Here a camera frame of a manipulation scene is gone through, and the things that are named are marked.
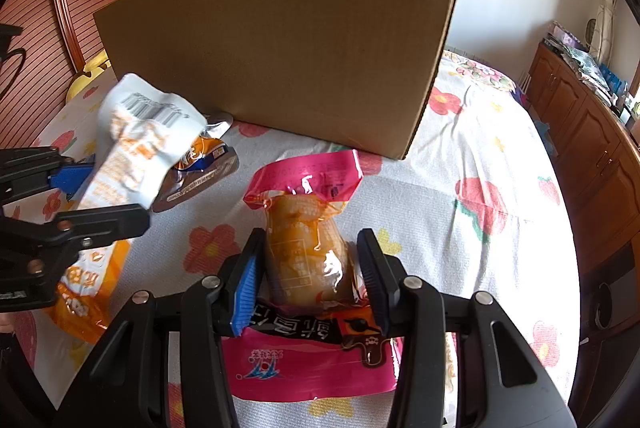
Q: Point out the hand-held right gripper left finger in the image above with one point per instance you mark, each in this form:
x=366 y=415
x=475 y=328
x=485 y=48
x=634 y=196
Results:
x=245 y=293

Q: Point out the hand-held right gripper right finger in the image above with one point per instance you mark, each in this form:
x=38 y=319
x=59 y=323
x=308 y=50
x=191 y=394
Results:
x=372 y=278

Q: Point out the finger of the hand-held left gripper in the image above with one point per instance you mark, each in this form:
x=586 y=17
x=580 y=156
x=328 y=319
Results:
x=70 y=175
x=105 y=220

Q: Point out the white orange barcode snack packet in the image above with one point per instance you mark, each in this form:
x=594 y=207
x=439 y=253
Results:
x=135 y=148

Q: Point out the pink-topped clear snack packet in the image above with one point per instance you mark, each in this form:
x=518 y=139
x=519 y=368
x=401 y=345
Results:
x=305 y=248

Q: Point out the pink snack packet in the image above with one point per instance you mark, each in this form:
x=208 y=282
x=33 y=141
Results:
x=300 y=368

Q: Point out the brown foil snack packet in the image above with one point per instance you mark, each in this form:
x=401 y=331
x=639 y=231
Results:
x=200 y=188

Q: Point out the orange blue snack packet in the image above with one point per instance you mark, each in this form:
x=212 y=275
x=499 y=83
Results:
x=200 y=153

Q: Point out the brown cardboard box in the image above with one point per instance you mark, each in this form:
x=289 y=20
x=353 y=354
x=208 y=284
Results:
x=275 y=58

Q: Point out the strawberry printed white cloth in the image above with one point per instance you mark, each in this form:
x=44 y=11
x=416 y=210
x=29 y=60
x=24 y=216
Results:
x=450 y=258

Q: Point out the yellow plush toy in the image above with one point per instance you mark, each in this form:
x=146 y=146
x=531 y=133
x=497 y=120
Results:
x=90 y=68

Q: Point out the floral bed sheet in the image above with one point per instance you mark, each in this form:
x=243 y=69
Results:
x=480 y=71

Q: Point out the black chair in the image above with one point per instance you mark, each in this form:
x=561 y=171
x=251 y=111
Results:
x=605 y=303

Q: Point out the low wooden cabinet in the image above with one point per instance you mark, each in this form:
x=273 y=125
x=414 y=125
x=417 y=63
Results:
x=590 y=148

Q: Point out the floral cloth pile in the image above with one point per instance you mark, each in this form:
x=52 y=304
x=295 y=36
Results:
x=585 y=63

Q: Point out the pink box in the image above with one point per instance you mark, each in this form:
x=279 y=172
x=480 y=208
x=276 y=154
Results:
x=565 y=37

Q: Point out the blue packs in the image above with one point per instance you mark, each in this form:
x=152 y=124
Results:
x=612 y=78

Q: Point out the patterned white curtain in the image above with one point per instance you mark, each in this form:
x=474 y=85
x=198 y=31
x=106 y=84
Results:
x=607 y=18

